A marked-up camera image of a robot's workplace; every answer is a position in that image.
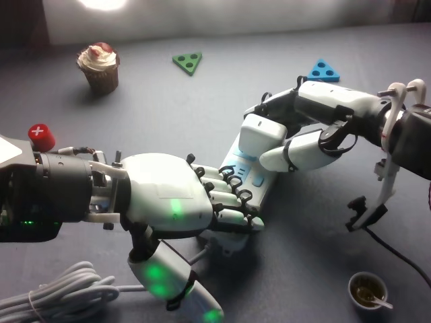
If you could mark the white power strip blue sockets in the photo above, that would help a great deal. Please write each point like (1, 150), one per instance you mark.
(247, 168)

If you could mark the white plug adapter block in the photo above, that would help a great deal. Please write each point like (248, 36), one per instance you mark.
(261, 134)

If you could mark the grey table cloth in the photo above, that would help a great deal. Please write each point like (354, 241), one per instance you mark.
(168, 111)

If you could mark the green triangle block three holes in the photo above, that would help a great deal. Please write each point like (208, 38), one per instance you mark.
(190, 69)

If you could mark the blue triangle block three holes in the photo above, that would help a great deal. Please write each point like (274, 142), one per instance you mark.
(331, 76)

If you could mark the white backdrop board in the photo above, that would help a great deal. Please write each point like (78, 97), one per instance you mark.
(235, 17)

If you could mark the toy chocolate cupcake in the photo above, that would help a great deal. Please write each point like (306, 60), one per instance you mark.
(99, 72)

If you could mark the red cylinder with white cross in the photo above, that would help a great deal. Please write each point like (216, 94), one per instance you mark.
(42, 138)

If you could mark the small white bowl with spoon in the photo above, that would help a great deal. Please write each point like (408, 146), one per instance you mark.
(365, 291)

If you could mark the brown board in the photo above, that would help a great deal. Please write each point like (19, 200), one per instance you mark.
(20, 23)

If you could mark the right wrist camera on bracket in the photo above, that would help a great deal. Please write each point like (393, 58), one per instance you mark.
(358, 208)

